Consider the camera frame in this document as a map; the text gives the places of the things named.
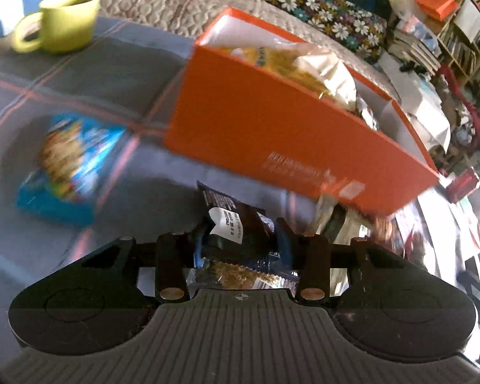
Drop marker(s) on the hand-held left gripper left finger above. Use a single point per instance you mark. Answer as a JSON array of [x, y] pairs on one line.
[[172, 256]]

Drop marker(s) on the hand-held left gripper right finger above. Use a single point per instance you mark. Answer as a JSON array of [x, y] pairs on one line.
[[316, 264]]

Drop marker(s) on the dark blue snack packet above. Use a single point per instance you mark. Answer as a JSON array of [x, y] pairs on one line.
[[240, 216]]

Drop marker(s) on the orange cardboard box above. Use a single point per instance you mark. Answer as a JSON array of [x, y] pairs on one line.
[[272, 136]]

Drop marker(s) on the yellow snack packet green print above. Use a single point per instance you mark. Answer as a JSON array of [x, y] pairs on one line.
[[272, 64]]

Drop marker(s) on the blue cookie snack packet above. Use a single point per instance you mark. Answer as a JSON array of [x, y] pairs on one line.
[[68, 168]]

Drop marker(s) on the red soda can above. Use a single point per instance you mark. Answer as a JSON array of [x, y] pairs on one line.
[[464, 184]]

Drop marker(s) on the stack of books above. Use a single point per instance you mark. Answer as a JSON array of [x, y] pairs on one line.
[[416, 44]]

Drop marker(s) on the floral cushion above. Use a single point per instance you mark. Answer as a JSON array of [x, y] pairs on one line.
[[324, 8]]

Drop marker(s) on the green mug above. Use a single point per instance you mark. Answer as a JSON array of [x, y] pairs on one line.
[[68, 20]]

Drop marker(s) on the wooden bookshelf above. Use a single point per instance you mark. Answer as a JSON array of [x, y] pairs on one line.
[[476, 28]]

